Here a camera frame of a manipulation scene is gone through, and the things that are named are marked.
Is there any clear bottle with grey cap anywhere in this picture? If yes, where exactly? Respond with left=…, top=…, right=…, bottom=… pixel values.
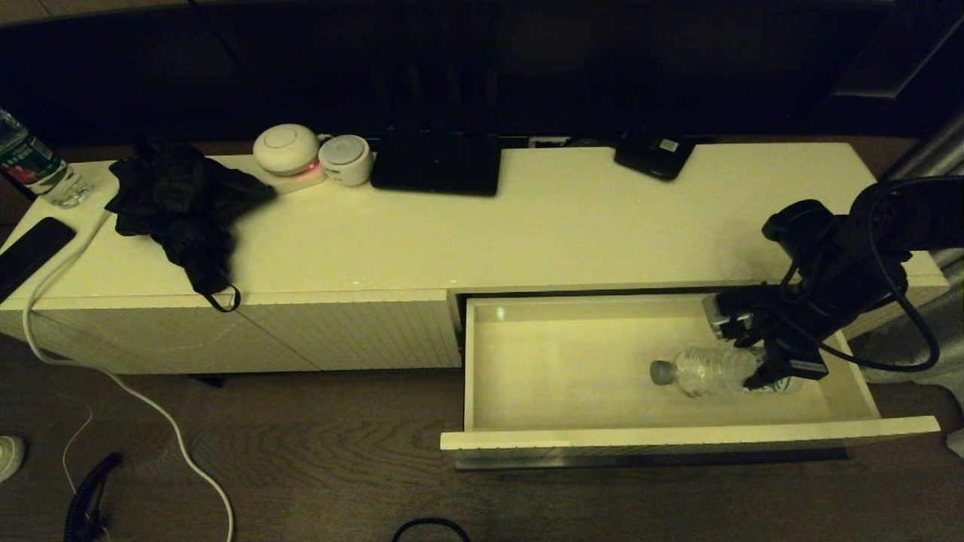
left=649, top=345, right=805, bottom=398

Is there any white drawer with black handle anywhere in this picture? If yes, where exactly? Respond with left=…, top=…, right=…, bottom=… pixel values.
left=440, top=292, right=942, bottom=471

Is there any white low cabinet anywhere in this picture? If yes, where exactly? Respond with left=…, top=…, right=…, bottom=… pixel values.
left=0, top=143, right=950, bottom=376

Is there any grey curtain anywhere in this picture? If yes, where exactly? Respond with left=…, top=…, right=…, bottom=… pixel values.
left=859, top=105, right=964, bottom=460

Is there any small black device with label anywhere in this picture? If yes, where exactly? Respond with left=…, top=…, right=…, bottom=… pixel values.
left=614, top=136, right=696, bottom=182

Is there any black flat box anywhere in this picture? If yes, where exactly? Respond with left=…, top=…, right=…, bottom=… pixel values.
left=370, top=134, right=502, bottom=198

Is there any small white cylinder speaker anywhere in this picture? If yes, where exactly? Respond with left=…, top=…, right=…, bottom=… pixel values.
left=318, top=134, right=374, bottom=187

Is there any flat white base with red light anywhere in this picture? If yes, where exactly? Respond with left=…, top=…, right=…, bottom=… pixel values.
left=260, top=163, right=329, bottom=196

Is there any white round dome device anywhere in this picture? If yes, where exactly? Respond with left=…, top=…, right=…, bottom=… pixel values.
left=252, top=123, right=320, bottom=177

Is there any black crumpled cloth bag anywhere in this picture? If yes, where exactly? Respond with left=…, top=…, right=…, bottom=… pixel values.
left=105, top=139, right=276, bottom=313

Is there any black smartphone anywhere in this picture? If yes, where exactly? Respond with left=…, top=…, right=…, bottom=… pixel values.
left=0, top=217, right=78, bottom=306

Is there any water bottle with green label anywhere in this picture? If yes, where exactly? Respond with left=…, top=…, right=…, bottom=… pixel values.
left=0, top=107, right=94, bottom=210

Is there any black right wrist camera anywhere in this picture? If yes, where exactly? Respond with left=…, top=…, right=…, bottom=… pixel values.
left=762, top=199, right=840, bottom=264

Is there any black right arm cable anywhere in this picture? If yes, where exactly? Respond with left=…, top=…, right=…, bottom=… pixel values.
left=779, top=177, right=964, bottom=373

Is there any dark framed wall panel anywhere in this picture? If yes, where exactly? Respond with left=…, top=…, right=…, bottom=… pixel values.
left=817, top=0, right=964, bottom=102

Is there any black cable loop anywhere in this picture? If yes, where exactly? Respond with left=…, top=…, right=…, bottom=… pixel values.
left=392, top=518, right=471, bottom=542

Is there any thin white cable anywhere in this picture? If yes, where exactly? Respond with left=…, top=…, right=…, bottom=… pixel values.
left=45, top=390, right=110, bottom=542

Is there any thick white cable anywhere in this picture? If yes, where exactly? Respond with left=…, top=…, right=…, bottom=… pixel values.
left=23, top=211, right=236, bottom=542

